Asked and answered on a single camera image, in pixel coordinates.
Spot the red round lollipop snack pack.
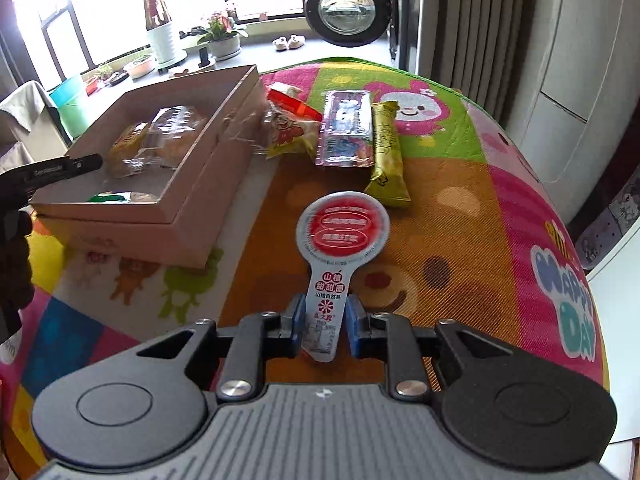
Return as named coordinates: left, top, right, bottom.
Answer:
left=296, top=192, right=390, bottom=363

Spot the yellow snack bar packet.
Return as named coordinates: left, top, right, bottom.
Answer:
left=364, top=101, right=411, bottom=208

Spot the pink blue snack packet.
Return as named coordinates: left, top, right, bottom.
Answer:
left=316, top=90, right=373, bottom=168

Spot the red yellow snack bag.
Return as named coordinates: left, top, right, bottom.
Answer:
left=264, top=82, right=322, bottom=159

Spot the beige covered sofa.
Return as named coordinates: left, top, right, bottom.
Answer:
left=0, top=80, right=70, bottom=174

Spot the teal plastic bucket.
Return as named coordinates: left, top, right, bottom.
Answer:
left=49, top=74, right=91, bottom=140

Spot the yellow wrapped cake pack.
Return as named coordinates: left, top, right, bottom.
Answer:
left=106, top=122, right=149, bottom=178

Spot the brown cardboard box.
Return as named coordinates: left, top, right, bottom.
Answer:
left=30, top=65, right=266, bottom=268

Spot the colourful cartoon play mat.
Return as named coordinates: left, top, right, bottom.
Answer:
left=1, top=58, right=608, bottom=479

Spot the clear wrapped bread pack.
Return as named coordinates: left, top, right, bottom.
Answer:
left=136, top=105, right=207, bottom=169

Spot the low bowl planter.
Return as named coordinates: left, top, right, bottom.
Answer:
left=124, top=53, right=156, bottom=79

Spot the tall plant white pot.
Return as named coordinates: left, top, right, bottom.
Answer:
left=143, top=0, right=184, bottom=70

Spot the pink flower pot plant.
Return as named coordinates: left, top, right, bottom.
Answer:
left=198, top=13, right=248, bottom=61

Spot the white slippers pair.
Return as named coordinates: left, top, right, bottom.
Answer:
left=272, top=35, right=306, bottom=52

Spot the white air conditioner cabinet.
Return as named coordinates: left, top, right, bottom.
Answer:
left=503, top=0, right=639, bottom=222

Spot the grey curtain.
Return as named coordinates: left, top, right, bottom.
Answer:
left=404, top=0, right=524, bottom=120

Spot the round washing machine door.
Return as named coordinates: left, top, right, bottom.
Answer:
left=304, top=0, right=393, bottom=48

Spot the black washing machine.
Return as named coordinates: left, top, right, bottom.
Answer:
left=386, top=0, right=423, bottom=73

